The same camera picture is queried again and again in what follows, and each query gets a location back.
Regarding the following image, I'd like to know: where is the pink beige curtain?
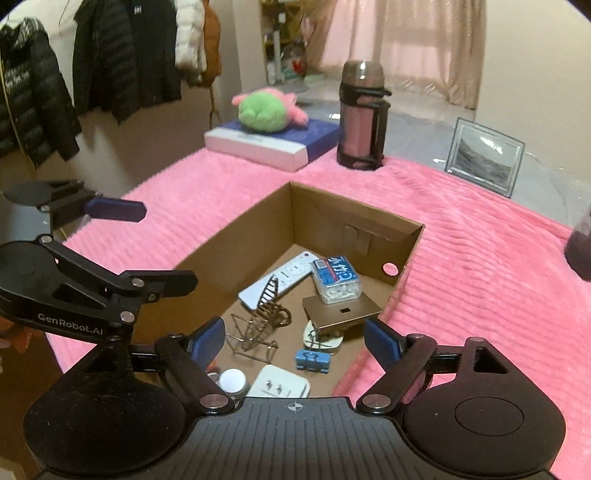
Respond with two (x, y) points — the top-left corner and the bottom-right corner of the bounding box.
(318, 0), (485, 109)

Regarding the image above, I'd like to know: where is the white puffer jacket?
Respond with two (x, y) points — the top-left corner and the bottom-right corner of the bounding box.
(174, 0), (206, 86)

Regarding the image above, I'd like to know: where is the white remote control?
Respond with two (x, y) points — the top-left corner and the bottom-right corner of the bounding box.
(238, 251), (319, 309)

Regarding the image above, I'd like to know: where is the brown cardboard box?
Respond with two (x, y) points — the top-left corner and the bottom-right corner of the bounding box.
(173, 181), (426, 402)

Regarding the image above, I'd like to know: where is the blue binder clip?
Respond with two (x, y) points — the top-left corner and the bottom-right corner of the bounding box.
(294, 349), (332, 374)

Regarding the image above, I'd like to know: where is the tan rectangular box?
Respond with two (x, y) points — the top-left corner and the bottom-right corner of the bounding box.
(302, 293), (383, 340)

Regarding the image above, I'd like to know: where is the framed landscape picture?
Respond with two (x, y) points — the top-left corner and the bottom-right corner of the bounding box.
(444, 117), (526, 198)

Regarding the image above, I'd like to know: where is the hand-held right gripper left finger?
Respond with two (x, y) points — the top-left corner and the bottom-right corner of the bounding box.
(85, 316), (235, 412)

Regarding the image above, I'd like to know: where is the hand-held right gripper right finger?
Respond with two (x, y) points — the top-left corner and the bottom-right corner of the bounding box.
(356, 318), (513, 412)

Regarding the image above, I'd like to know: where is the white green cylinder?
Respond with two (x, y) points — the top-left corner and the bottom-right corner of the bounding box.
(217, 369), (247, 398)

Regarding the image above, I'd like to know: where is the dark spiral wire holder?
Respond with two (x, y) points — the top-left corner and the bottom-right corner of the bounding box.
(252, 274), (293, 328)

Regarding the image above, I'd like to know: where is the blue white flat box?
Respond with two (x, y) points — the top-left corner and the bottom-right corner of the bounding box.
(204, 115), (342, 173)

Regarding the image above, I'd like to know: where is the black puffer jacket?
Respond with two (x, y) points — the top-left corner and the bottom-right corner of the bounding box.
(0, 18), (83, 167)
(73, 0), (183, 123)

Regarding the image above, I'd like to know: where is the clear box of paper clips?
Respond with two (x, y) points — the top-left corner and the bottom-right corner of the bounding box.
(310, 254), (363, 305)

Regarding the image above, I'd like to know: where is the white two-prong power adapter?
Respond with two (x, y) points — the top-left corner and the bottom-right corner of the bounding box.
(247, 364), (311, 398)

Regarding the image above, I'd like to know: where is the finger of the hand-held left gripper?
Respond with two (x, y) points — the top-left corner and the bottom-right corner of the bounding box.
(2, 180), (147, 227)
(0, 235), (199, 346)

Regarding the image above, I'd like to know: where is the white three-pin plug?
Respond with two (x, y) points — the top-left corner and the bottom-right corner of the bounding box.
(302, 320), (345, 355)

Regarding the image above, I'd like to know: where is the silver wire rack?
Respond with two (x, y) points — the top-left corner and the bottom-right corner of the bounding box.
(225, 313), (280, 363)

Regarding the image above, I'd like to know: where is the green pink plush toy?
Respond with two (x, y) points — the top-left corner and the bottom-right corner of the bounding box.
(231, 89), (309, 134)

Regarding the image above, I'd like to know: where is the steel thermos flask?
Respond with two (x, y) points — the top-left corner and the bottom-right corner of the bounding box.
(335, 60), (392, 171)

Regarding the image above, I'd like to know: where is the cluttered shelf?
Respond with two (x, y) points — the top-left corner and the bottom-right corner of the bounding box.
(259, 0), (324, 86)

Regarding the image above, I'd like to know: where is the brown jacket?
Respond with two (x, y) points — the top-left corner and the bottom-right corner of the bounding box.
(201, 0), (222, 84)

